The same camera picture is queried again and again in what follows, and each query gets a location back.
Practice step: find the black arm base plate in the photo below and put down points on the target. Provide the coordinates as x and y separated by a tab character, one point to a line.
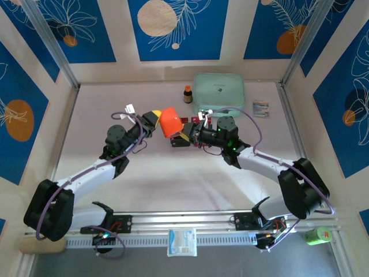
242	221
124	223

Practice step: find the mint green zip pouch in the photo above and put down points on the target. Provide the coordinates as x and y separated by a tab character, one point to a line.
219	92

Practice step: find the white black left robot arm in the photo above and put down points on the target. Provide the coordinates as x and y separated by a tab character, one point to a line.
49	210

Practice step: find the red credit card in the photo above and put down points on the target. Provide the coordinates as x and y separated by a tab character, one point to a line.
195	119
184	119

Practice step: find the aluminium side rail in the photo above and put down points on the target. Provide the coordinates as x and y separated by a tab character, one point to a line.
289	109
62	138

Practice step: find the brown bottle orange cap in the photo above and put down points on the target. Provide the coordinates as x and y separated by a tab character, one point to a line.
187	96

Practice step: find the orange card holder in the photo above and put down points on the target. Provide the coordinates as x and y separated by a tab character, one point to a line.
171	122

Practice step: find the aluminium corner post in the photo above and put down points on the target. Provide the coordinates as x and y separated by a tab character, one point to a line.
49	43
308	40

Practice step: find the white blue gauze packet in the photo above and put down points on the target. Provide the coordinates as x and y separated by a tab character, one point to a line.
182	242

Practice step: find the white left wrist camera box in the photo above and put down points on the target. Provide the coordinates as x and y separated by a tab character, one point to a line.
129	109

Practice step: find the beige foam block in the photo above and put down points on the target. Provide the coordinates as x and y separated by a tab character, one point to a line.
37	248

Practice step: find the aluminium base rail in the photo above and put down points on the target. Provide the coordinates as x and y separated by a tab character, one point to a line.
178	220

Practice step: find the small printed paper sachet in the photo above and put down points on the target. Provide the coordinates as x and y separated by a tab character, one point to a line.
261	109

